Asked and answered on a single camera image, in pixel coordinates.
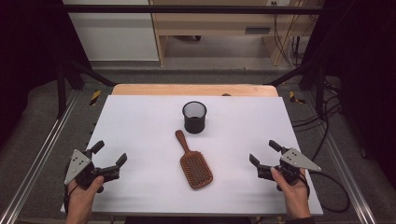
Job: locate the person's left hand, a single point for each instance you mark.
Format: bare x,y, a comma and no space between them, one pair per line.
81,200

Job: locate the black metal stand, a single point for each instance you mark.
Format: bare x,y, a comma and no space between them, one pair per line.
61,90
319,90

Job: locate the white cabinet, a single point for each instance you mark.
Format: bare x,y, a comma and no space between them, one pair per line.
115,37

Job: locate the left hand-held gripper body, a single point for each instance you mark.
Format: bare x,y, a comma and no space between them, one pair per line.
77,163

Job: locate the black curtain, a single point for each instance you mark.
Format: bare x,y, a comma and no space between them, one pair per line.
367,77
28,62

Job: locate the yellow black floor tape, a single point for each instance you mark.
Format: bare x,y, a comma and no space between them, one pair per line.
95,97
293,97

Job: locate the brown wooden hairbrush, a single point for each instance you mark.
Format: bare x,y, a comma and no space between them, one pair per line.
196,168

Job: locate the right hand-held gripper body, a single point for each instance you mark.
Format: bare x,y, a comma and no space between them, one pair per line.
297,160

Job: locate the black mesh cup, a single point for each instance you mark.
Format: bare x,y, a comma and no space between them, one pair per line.
194,124

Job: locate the aluminium floor rail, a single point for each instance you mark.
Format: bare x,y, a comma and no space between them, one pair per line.
345,174
37,161

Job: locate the black horizontal frame bar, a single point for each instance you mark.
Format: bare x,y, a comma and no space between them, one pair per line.
186,9

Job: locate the light wooden desk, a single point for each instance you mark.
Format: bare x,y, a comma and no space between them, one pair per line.
218,23

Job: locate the person's right hand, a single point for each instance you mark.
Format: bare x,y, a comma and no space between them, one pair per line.
295,199

